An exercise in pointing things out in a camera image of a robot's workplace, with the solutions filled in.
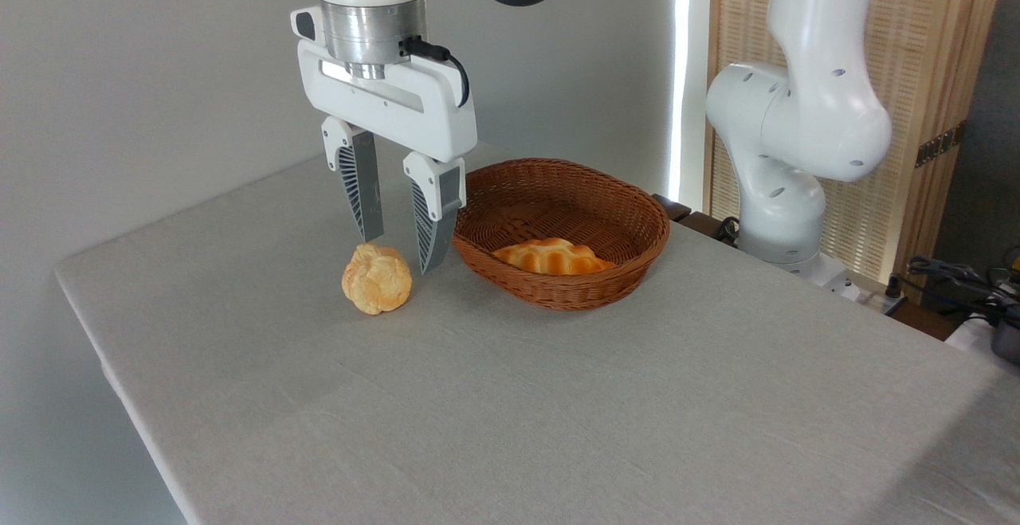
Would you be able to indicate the white power strip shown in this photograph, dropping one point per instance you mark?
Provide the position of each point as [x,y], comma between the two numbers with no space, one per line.
[876,299]

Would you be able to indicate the golden croissant bread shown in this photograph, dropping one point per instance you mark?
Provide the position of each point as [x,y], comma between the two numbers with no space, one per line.
[550,258]

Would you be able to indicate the wooden slatted folding screen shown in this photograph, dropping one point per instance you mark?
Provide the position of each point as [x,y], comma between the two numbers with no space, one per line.
[924,39]

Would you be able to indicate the brown wicker basket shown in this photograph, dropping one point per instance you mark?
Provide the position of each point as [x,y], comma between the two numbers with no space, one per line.
[558,290]

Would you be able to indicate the dark wooden side table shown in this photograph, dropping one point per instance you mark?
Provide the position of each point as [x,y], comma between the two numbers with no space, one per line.
[693,221]

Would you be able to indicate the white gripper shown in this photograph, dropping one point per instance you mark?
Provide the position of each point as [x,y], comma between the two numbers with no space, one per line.
[414,115]

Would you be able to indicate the metal screen hinge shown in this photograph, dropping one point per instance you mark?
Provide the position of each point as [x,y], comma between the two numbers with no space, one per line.
[939,145]

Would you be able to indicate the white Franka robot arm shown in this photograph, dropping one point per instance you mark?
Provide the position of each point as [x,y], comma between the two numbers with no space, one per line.
[797,111]

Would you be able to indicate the round pale bread roll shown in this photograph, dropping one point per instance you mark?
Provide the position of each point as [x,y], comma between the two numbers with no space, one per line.
[376,280]

